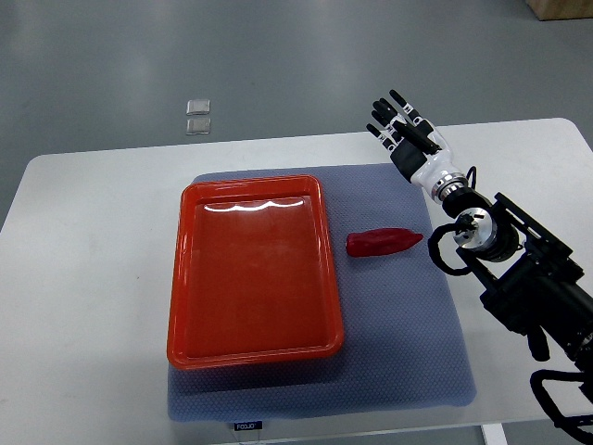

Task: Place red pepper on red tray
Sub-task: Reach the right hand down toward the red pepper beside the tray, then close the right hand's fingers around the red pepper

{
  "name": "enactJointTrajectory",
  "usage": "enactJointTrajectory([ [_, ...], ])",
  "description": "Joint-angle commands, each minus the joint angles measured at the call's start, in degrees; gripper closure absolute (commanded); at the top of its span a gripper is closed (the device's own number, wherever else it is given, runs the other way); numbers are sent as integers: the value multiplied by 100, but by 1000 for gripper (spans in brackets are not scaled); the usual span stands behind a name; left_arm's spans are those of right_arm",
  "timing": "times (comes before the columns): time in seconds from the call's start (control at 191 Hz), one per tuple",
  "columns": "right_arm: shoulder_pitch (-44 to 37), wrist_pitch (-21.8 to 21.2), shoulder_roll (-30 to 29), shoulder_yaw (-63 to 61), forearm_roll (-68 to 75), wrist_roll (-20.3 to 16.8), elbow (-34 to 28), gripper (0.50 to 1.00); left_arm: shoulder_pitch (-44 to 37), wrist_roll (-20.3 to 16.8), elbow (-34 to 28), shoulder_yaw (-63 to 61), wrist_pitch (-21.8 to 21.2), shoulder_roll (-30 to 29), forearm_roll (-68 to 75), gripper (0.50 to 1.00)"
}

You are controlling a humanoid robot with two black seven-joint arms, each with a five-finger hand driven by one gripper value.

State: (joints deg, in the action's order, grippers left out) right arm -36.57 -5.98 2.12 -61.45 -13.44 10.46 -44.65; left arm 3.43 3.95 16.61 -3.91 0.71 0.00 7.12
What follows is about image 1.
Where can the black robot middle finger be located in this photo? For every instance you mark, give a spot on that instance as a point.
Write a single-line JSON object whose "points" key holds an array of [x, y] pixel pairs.
{"points": [[386, 113]]}

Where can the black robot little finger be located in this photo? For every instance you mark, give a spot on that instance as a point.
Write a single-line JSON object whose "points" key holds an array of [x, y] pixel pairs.
{"points": [[385, 141]]}

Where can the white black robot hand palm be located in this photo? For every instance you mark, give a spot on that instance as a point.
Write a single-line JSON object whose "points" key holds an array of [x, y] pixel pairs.
{"points": [[435, 173]]}

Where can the red pepper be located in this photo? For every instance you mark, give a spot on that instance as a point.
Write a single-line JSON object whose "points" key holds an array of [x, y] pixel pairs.
{"points": [[381, 242]]}

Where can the blue-grey textured mat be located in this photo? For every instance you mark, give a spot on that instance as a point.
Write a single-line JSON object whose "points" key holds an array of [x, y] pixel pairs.
{"points": [[403, 345]]}

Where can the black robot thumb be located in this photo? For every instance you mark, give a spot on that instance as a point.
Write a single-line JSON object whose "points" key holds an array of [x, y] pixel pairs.
{"points": [[421, 141]]}

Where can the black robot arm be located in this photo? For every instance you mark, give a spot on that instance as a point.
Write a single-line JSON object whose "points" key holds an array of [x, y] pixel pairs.
{"points": [[531, 282]]}

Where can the cardboard box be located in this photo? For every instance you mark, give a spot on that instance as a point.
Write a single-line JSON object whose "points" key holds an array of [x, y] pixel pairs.
{"points": [[546, 10]]}

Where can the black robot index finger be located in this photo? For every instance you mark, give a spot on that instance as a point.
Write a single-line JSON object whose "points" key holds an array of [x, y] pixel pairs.
{"points": [[408, 109]]}

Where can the upper metal floor plate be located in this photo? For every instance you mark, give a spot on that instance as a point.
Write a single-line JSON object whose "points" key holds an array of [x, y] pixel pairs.
{"points": [[197, 107]]}

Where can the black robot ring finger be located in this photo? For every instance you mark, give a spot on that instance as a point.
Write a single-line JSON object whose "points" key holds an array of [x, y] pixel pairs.
{"points": [[388, 129]]}

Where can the red plastic tray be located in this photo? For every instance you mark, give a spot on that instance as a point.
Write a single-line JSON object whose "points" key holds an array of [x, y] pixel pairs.
{"points": [[253, 278]]}

